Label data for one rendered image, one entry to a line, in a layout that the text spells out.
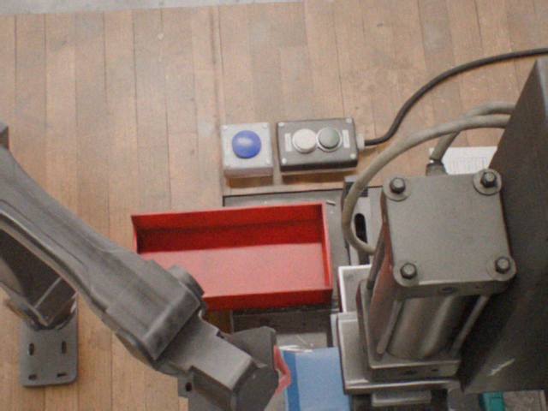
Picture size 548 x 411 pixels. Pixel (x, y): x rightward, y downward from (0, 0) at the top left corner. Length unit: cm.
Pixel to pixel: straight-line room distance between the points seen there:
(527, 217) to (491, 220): 6
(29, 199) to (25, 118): 55
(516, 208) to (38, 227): 45
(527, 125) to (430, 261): 13
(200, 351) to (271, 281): 42
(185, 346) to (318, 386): 30
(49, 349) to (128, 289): 43
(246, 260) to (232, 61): 30
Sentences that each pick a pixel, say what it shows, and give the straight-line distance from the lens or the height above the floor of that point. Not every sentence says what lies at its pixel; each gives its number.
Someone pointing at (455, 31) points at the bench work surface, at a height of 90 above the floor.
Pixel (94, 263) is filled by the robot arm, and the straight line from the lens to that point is 109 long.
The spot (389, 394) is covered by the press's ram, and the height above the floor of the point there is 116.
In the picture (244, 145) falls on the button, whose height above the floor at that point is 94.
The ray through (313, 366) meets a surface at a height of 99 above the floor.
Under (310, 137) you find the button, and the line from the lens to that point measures 156.
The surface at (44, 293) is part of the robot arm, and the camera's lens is 137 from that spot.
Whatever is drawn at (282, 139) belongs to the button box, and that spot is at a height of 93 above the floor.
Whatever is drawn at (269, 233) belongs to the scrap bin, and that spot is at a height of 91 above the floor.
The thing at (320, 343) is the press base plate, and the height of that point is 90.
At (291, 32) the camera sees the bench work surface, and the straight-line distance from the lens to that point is 168.
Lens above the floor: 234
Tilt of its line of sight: 67 degrees down
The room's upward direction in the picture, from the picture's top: 2 degrees clockwise
